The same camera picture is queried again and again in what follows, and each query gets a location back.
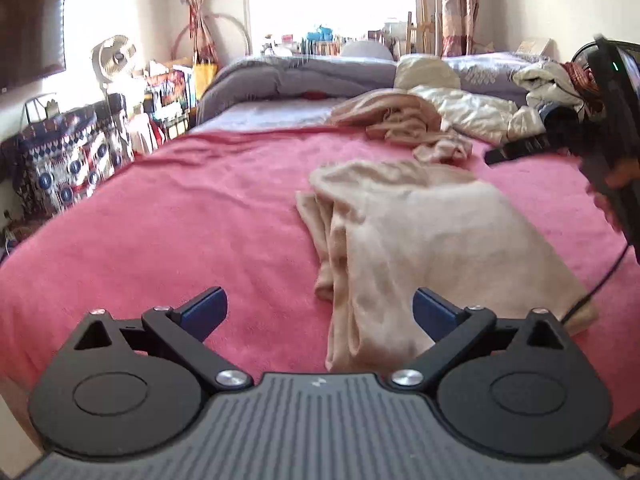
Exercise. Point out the floral curtain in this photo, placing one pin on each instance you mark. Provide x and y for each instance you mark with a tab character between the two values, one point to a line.
460	5
197	5

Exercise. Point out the white wall calendar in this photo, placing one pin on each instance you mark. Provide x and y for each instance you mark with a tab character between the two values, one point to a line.
534	47

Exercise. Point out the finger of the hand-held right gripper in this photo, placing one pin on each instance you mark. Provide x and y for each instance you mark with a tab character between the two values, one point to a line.
515	149

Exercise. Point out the person's right hand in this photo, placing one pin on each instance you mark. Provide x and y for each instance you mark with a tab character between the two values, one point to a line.
625	175

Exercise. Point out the row of books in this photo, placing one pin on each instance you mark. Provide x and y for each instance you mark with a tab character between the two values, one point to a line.
322	47

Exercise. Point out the red cloth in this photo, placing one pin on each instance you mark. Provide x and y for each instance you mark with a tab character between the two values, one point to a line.
314	95

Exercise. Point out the blue plush toy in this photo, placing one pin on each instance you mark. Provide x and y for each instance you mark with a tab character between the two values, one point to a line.
319	34

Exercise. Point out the pink blanket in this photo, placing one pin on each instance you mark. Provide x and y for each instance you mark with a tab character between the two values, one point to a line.
175	220

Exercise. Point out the grey leaf-print duvet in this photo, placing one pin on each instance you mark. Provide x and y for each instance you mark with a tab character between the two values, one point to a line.
260	80

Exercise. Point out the patterned tablecloth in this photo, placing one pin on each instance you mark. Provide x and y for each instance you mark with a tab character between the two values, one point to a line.
65	160

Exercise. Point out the television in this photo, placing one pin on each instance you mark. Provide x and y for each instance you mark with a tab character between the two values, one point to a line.
30	35

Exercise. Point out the colourful printed box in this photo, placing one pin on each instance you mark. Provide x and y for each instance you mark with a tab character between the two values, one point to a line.
167	87

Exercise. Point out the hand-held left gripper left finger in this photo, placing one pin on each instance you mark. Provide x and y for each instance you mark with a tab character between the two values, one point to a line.
202	312

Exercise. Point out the cream puffer coat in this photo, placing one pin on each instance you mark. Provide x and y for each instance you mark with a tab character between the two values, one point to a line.
470	110

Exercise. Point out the yellow paper bag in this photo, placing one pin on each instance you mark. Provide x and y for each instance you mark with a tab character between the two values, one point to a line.
205	80

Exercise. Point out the white chair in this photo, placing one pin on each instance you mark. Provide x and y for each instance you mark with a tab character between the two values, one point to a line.
367	50

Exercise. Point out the table fan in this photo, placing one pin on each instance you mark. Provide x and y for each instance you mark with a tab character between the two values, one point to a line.
115	57

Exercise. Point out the brown checked garment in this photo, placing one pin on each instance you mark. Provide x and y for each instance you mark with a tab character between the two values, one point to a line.
580	77

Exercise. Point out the pale beige garment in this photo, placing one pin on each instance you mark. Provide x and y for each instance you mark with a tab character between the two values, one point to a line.
425	230

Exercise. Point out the tan garment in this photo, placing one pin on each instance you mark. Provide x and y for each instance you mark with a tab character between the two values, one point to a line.
395	115

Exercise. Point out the pink hula hoop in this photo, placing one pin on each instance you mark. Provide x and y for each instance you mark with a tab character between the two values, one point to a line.
235	17

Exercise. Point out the wooden easel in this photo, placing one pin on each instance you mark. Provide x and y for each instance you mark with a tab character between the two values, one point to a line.
411	35

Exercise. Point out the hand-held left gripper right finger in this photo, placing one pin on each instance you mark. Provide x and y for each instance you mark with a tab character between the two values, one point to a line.
437	312

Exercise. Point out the white zip jacket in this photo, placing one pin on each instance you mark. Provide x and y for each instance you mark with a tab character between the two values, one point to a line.
545	77

